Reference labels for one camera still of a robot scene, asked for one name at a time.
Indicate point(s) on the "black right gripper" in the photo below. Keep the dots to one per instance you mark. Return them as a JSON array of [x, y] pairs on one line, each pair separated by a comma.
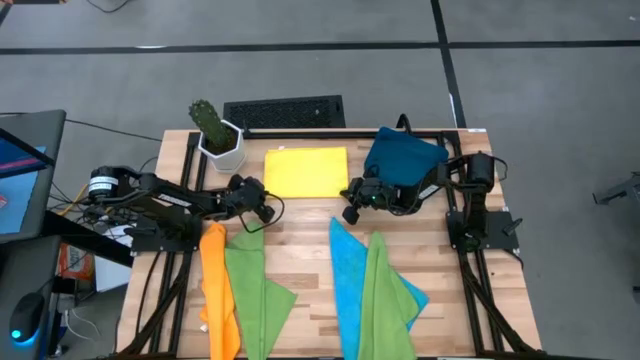
[[372, 192]]

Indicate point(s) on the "white hexagonal plant pot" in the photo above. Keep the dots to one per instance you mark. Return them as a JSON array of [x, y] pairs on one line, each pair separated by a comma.
[[230, 160]]

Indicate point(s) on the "black aluminium table frame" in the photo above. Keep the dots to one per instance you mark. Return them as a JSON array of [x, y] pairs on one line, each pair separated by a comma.
[[320, 134]]

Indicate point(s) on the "light blue microfiber towel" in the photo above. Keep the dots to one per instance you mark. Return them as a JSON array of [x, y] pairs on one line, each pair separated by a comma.
[[347, 280]]

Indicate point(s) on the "green microfiber towel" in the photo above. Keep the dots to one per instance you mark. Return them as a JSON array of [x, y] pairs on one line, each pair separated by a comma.
[[255, 295], [385, 310]]

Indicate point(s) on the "orange microfiber towel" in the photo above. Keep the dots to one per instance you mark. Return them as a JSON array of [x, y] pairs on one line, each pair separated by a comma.
[[220, 290]]

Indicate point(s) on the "grey desk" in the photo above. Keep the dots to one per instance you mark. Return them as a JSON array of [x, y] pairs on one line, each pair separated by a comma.
[[30, 120]]

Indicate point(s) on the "white paper sheet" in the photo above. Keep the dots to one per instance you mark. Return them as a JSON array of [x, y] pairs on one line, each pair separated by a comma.
[[112, 275]]

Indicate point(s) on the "yellow microfiber towel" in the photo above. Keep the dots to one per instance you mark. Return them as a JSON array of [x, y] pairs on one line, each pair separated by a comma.
[[305, 172]]

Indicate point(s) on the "green cactus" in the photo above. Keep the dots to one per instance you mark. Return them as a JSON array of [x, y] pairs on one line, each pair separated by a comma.
[[207, 120]]

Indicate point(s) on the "black floor vent grille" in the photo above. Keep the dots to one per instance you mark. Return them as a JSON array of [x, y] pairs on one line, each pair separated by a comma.
[[285, 112]]

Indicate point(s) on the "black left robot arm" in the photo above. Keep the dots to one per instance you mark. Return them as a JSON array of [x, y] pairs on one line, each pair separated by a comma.
[[170, 197]]

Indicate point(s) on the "black computer mouse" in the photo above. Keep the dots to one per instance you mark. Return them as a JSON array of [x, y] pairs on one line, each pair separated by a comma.
[[27, 315]]

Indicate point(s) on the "monitor with blue screen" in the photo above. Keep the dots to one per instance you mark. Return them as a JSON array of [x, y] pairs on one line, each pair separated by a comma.
[[20, 200]]

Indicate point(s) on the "orange cardboard box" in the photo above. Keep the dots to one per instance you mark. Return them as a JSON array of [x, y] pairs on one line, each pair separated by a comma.
[[75, 265]]

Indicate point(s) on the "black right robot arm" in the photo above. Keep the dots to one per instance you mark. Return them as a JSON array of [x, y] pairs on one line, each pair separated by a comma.
[[480, 170]]

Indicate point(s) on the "black metal beam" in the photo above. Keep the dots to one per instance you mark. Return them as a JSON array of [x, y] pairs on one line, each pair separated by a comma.
[[90, 242]]

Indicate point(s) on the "teal plastic bin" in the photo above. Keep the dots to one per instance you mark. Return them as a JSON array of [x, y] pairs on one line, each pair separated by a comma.
[[405, 155]]

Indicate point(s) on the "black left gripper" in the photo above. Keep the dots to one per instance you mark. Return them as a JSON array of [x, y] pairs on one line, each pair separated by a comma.
[[247, 192]]

